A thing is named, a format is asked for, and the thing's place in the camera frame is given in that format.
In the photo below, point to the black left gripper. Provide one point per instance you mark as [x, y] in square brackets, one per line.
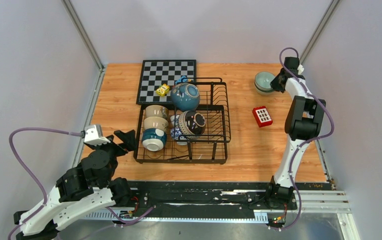
[128, 138]

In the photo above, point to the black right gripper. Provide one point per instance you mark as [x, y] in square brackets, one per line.
[274, 84]

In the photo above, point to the white grid pattern bowl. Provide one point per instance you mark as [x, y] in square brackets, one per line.
[263, 79]

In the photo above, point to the pale green celadon bowl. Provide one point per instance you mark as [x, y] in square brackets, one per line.
[263, 91]

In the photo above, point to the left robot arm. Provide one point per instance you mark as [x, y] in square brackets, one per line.
[82, 189]

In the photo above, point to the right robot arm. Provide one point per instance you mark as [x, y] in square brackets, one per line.
[303, 123]

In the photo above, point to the teal white dotted bowl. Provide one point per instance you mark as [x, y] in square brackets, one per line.
[154, 139]

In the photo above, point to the beige floral bowl lower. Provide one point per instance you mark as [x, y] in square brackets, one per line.
[157, 123]

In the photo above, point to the beige floral bowl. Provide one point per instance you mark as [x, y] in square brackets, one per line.
[157, 111]
[157, 123]

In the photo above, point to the red toy window brick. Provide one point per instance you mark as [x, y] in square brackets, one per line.
[262, 116]

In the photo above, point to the beige floral bowl upper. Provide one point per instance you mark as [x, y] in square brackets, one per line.
[157, 111]

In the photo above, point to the blue white geometric bowl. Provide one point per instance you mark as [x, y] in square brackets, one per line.
[178, 136]

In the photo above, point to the white blue rose bowl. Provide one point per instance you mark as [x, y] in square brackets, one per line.
[174, 120]

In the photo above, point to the yellow owl toy block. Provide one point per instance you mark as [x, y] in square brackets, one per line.
[162, 90]

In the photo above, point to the black patterned rim bowl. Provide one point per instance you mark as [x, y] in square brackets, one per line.
[192, 124]

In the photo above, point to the black and white chessboard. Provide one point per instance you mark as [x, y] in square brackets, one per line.
[155, 73]

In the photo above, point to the teal glazed large bowl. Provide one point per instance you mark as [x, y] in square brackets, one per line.
[185, 97]

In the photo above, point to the blue yellow toy brick car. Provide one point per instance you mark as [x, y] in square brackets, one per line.
[183, 79]

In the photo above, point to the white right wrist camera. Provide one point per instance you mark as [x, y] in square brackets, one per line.
[293, 65]

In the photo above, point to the black wire dish rack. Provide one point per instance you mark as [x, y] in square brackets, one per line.
[211, 147]

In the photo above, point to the aluminium frame post right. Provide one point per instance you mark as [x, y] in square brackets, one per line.
[329, 12]

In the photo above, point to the aluminium frame post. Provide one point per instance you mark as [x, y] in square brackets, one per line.
[329, 12]
[71, 11]

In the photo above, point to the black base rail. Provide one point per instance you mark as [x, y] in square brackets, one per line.
[223, 202]

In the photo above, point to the aluminium frame post left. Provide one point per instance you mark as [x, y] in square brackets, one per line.
[71, 11]

